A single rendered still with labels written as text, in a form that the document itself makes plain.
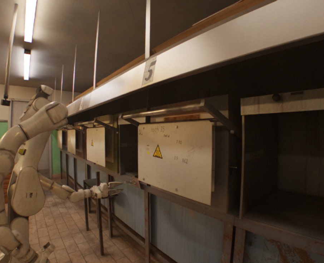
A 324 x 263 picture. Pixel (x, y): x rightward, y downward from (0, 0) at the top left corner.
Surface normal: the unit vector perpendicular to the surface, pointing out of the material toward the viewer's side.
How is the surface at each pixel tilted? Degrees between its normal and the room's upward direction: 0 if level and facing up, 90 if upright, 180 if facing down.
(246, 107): 90
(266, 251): 90
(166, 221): 90
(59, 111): 79
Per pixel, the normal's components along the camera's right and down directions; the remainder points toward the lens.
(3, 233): 0.80, -0.12
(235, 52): -0.75, -0.18
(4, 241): 0.77, 0.21
